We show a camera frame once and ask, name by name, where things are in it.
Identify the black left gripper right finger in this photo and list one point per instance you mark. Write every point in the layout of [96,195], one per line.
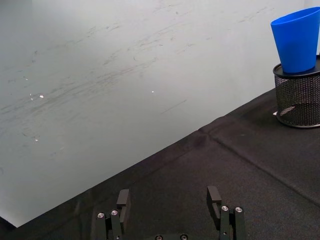
[217,210]

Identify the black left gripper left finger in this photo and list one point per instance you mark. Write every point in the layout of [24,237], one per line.
[123,211]

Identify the black table cloth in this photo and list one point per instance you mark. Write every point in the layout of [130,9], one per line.
[200,180]

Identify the black mesh pen holder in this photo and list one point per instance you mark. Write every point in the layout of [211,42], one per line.
[298,100]

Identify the blue plastic cup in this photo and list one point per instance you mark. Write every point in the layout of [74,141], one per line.
[297,42]

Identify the pale scuffed wall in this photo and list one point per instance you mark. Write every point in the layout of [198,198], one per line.
[112,87]

